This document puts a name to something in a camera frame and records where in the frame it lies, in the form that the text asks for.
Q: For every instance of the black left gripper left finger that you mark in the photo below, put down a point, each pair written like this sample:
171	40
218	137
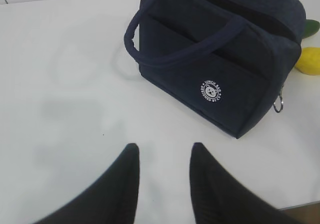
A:
112	198

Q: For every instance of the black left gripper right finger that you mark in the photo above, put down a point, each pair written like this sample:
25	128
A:
217	197

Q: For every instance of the navy blue lunch bag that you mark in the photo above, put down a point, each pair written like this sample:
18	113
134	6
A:
227	60

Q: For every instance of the green cucumber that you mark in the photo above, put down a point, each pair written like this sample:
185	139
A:
311	28

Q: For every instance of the yellow lemon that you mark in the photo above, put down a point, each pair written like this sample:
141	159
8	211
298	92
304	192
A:
308	62

